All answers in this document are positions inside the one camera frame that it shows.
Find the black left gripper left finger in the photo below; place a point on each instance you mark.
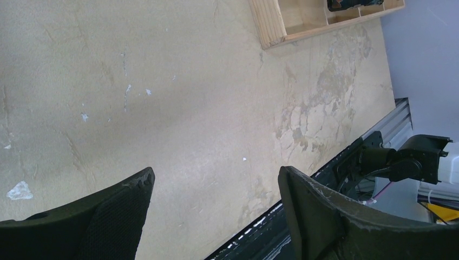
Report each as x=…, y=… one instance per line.
x=104, y=225

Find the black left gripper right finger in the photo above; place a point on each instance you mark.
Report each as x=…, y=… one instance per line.
x=358, y=226

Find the navy floral patterned tie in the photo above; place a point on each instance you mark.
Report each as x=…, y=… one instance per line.
x=340, y=5

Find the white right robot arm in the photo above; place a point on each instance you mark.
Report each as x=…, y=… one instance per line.
x=428, y=158

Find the wooden compartment tray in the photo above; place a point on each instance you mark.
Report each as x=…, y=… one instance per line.
x=280, y=22

